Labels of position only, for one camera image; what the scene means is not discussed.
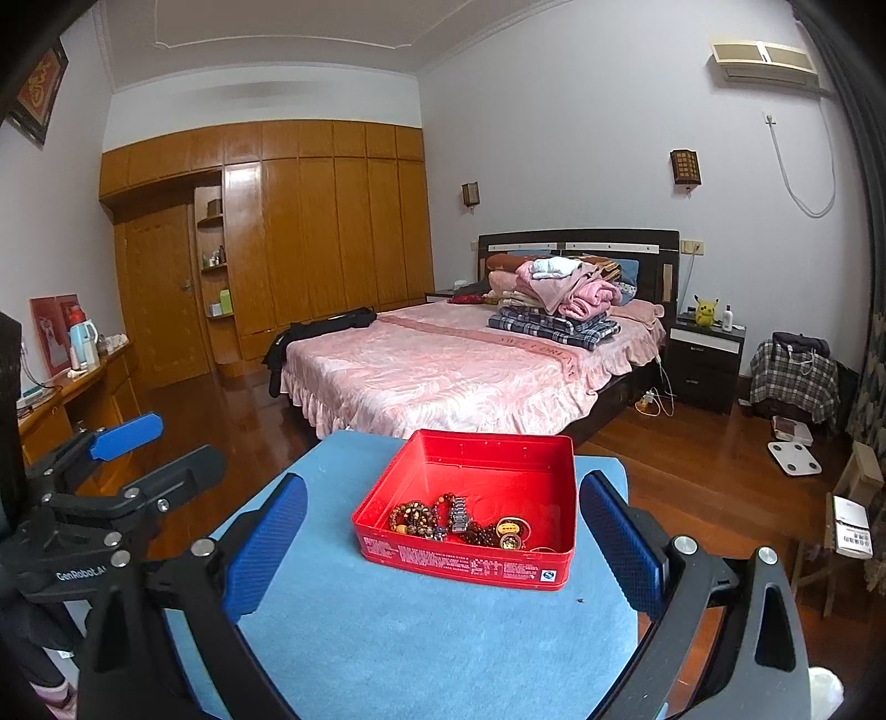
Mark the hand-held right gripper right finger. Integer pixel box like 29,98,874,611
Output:
580,469,811,720

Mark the wall air conditioner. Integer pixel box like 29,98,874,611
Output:
707,40,821,91

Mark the wooden wardrobe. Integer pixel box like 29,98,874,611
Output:
99,119,436,378

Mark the red picture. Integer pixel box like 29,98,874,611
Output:
29,294,87,378

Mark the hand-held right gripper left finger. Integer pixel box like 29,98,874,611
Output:
76,472,309,720

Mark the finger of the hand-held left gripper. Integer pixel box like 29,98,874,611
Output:
104,445,227,534
42,413,165,486

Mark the brown wooden bead bracelet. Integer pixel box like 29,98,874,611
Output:
388,500,439,537

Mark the person's left forearm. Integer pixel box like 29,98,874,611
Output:
0,595,84,720

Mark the wooden stool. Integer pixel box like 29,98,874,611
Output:
792,443,886,617

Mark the white charger cable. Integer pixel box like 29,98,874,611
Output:
640,353,678,420

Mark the patterned curtain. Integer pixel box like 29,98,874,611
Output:
848,34,886,444

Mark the red tin box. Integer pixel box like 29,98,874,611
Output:
351,428,578,589

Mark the white wall pipe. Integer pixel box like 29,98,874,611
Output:
761,111,840,217

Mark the white printed carton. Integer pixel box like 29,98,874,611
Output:
831,493,872,556

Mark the plaid bag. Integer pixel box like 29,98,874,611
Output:
749,332,840,425

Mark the bed with pink bedspread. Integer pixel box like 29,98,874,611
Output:
263,228,683,444

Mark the large wall lamp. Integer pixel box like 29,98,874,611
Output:
669,148,702,189

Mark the white bathroom scale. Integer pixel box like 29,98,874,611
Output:
767,439,822,476

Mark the blue and white thermos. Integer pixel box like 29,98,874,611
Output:
68,305,99,371

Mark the framed wall picture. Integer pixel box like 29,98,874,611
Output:
7,38,70,146

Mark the pile of folded clothes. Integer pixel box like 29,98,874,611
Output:
485,255,624,351

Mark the wooden desk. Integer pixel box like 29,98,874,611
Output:
17,342,150,472

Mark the dark nightstand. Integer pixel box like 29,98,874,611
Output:
668,311,747,415

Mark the black jacket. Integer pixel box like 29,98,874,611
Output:
263,309,378,397

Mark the wooden door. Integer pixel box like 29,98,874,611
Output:
114,204,212,389

